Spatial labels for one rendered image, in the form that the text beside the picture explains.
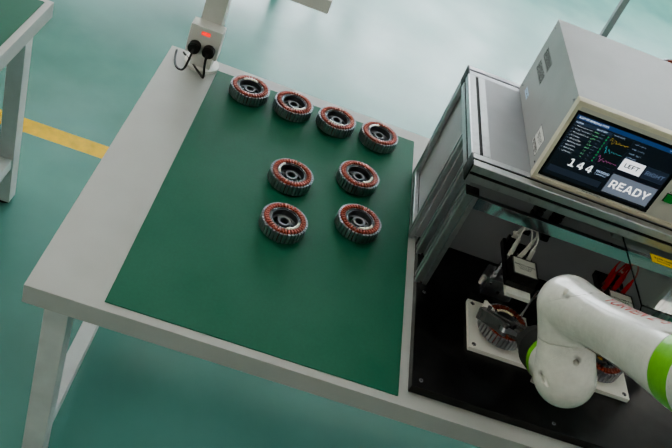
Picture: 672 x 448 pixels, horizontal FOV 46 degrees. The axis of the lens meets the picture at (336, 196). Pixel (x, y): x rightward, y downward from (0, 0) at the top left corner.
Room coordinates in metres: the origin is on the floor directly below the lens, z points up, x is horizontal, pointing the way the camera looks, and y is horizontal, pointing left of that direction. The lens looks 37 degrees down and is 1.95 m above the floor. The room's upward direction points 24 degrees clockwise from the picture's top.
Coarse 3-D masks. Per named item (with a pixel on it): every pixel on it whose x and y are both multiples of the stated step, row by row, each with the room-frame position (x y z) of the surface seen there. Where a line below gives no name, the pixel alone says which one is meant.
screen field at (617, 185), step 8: (616, 176) 1.49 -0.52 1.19; (608, 184) 1.49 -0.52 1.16; (616, 184) 1.49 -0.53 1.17; (624, 184) 1.49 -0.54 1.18; (632, 184) 1.49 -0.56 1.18; (640, 184) 1.49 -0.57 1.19; (608, 192) 1.49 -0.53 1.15; (616, 192) 1.49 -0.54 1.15; (624, 192) 1.49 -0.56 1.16; (632, 192) 1.49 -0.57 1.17; (640, 192) 1.50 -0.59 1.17; (648, 192) 1.50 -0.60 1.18; (632, 200) 1.49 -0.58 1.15; (640, 200) 1.50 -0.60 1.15; (648, 200) 1.50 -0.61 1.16
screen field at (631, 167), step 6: (624, 162) 1.49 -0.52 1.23; (630, 162) 1.49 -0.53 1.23; (636, 162) 1.49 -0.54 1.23; (618, 168) 1.48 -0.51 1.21; (624, 168) 1.49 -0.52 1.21; (630, 168) 1.49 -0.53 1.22; (636, 168) 1.49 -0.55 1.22; (642, 168) 1.49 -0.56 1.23; (648, 168) 1.49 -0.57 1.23; (636, 174) 1.49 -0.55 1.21; (642, 174) 1.49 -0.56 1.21; (648, 174) 1.49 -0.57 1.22; (654, 174) 1.50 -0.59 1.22; (660, 174) 1.50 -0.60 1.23; (666, 174) 1.50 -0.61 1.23; (648, 180) 1.49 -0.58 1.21; (654, 180) 1.50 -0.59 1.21; (660, 180) 1.50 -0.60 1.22
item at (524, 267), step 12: (504, 240) 1.52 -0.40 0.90; (504, 252) 1.48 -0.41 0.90; (516, 252) 1.50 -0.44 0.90; (528, 252) 1.52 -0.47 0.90; (504, 264) 1.44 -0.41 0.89; (516, 264) 1.42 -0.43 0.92; (528, 264) 1.44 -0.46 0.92; (504, 276) 1.41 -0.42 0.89; (516, 276) 1.39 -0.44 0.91; (528, 276) 1.40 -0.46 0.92; (504, 288) 1.38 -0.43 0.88; (516, 288) 1.39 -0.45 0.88; (528, 288) 1.39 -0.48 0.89; (528, 300) 1.37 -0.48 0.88
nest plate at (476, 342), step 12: (468, 300) 1.40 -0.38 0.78; (468, 312) 1.37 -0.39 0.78; (468, 324) 1.33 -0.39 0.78; (468, 336) 1.29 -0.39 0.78; (480, 336) 1.31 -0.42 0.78; (468, 348) 1.26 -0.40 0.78; (480, 348) 1.27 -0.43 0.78; (492, 348) 1.29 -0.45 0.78; (504, 360) 1.28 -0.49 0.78; (516, 360) 1.28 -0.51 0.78
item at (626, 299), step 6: (594, 276) 1.55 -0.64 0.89; (600, 276) 1.55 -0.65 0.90; (606, 276) 1.56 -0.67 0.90; (594, 282) 1.53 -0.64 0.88; (600, 282) 1.53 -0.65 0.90; (612, 282) 1.55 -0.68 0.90; (600, 288) 1.50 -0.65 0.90; (606, 294) 1.47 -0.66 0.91; (612, 294) 1.47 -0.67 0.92; (618, 294) 1.48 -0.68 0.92; (624, 294) 1.49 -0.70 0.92; (618, 300) 1.46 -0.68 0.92; (624, 300) 1.47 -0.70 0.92; (630, 300) 1.48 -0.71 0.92; (630, 306) 1.45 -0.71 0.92
